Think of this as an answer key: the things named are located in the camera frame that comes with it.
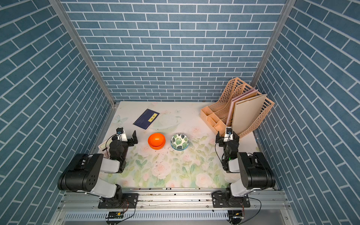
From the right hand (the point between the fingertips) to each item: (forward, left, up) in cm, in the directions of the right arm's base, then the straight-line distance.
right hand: (228, 132), depth 91 cm
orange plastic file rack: (+15, +7, -1) cm, 17 cm away
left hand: (-5, +63, +1) cm, 63 cm away
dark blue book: (+13, +60, -8) cm, 62 cm away
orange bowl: (-6, +47, -3) cm, 47 cm away
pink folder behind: (+13, -5, +19) cm, 24 cm away
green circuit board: (-48, +61, -13) cm, 78 cm away
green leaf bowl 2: (-12, +30, -6) cm, 33 cm away
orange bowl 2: (-11, +46, -4) cm, 47 cm away
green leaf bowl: (-5, +32, -8) cm, 33 cm away
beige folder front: (+14, -13, +4) cm, 20 cm away
